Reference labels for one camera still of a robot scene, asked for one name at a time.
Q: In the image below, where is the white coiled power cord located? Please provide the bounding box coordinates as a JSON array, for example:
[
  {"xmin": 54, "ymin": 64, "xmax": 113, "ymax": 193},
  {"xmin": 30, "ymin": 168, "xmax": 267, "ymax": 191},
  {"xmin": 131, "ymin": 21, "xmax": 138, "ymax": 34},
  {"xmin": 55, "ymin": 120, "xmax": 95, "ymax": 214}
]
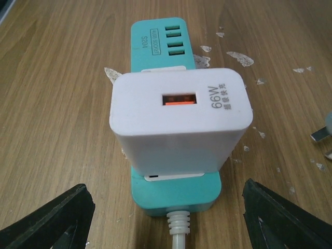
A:
[{"xmin": 165, "ymin": 210, "xmax": 191, "ymax": 249}]

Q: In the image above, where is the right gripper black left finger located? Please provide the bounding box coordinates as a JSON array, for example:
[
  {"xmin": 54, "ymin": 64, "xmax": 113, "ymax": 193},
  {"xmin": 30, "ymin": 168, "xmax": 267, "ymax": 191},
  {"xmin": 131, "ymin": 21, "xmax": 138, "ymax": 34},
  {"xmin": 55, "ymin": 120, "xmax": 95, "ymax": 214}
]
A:
[{"xmin": 1, "ymin": 184, "xmax": 95, "ymax": 248}]

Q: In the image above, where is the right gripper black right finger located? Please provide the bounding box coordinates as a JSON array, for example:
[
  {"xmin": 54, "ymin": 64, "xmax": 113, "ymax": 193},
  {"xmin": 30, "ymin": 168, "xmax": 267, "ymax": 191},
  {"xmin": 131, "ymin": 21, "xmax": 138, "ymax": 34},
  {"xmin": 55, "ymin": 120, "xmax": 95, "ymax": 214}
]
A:
[{"xmin": 242, "ymin": 178, "xmax": 331, "ymax": 248}]

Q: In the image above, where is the white 66W USB charger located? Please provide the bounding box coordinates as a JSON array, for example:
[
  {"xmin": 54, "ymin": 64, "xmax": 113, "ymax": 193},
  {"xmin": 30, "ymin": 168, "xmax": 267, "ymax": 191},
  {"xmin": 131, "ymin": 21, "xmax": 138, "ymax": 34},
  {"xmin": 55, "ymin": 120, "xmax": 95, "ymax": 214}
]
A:
[{"xmin": 109, "ymin": 68, "xmax": 253, "ymax": 176}]

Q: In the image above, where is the teal power strip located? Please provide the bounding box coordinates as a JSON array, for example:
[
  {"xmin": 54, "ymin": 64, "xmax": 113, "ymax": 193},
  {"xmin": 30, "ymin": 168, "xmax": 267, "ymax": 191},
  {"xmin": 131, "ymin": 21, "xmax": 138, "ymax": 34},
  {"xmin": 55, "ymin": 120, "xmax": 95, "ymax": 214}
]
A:
[{"xmin": 131, "ymin": 17, "xmax": 222, "ymax": 216}]

